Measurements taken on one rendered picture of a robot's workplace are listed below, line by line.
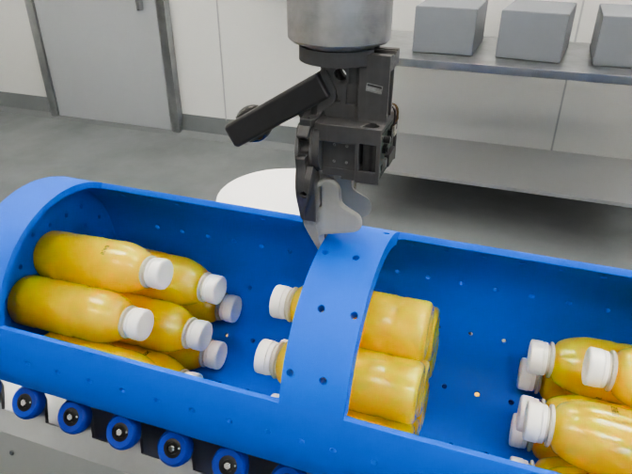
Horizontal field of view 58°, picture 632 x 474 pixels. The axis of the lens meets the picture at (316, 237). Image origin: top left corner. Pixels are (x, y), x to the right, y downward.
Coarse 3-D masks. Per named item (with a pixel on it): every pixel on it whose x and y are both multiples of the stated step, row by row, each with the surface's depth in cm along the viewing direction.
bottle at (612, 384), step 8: (616, 352) 57; (624, 352) 56; (616, 360) 56; (624, 360) 55; (616, 368) 55; (624, 368) 55; (608, 376) 56; (616, 376) 56; (624, 376) 55; (608, 384) 56; (616, 384) 56; (624, 384) 55; (616, 392) 56; (624, 392) 55; (624, 400) 55
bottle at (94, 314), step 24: (24, 288) 71; (48, 288) 71; (72, 288) 71; (96, 288) 71; (24, 312) 71; (48, 312) 69; (72, 312) 68; (96, 312) 68; (120, 312) 69; (72, 336) 70; (96, 336) 68; (120, 336) 69
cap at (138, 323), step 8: (128, 312) 69; (136, 312) 68; (144, 312) 69; (128, 320) 68; (136, 320) 68; (144, 320) 69; (152, 320) 71; (128, 328) 68; (136, 328) 68; (144, 328) 69; (128, 336) 68; (136, 336) 68; (144, 336) 70
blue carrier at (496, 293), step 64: (64, 192) 71; (128, 192) 76; (0, 256) 65; (192, 256) 87; (256, 256) 83; (320, 256) 58; (384, 256) 59; (448, 256) 69; (512, 256) 62; (0, 320) 65; (256, 320) 85; (320, 320) 54; (448, 320) 76; (512, 320) 74; (576, 320) 71; (64, 384) 65; (128, 384) 61; (192, 384) 58; (256, 384) 80; (320, 384) 53; (448, 384) 76; (512, 384) 74; (256, 448) 60; (320, 448) 55; (384, 448) 52; (448, 448) 50; (512, 448) 70
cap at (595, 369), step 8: (592, 352) 57; (600, 352) 57; (608, 352) 57; (584, 360) 59; (592, 360) 56; (600, 360) 56; (608, 360) 56; (584, 368) 58; (592, 368) 56; (600, 368) 56; (608, 368) 56; (584, 376) 58; (592, 376) 56; (600, 376) 56; (584, 384) 57; (592, 384) 56; (600, 384) 56
